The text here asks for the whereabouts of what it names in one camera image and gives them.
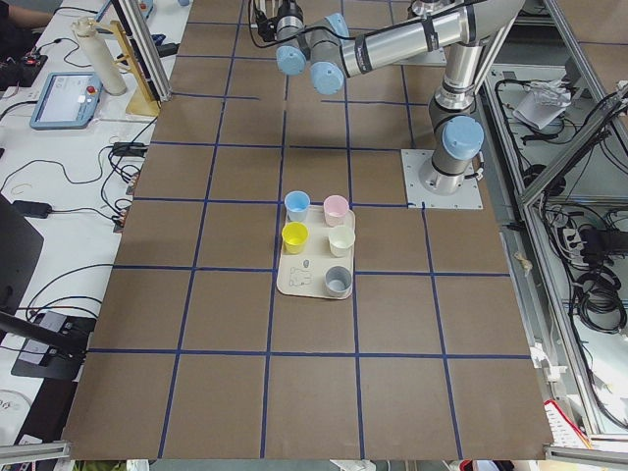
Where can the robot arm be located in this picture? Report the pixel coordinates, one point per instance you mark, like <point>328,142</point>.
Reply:
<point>468,33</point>

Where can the yellow plastic cup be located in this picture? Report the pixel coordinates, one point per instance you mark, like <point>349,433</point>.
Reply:
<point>295,236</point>

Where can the cream plastic cup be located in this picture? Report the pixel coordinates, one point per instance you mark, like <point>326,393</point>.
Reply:
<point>341,240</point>

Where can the pink plastic cup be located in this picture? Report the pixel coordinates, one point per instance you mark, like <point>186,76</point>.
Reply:
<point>335,208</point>

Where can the blue plastic cup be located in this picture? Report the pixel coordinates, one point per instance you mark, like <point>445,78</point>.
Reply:
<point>297,204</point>

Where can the grey plastic cup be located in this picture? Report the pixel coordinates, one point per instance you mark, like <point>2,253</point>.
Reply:
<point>338,282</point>

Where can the cream plastic tray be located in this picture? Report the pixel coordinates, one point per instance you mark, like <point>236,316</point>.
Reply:
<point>303,274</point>

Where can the wooden mug tree stand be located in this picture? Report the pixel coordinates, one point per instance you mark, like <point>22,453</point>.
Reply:
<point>143,102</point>

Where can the blue teach pendant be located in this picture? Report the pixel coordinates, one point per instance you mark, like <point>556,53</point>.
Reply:
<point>68,101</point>

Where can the black power adapter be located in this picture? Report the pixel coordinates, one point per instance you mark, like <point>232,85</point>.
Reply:
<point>33,209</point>

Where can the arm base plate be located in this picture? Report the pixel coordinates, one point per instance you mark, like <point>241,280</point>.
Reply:
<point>426,188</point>

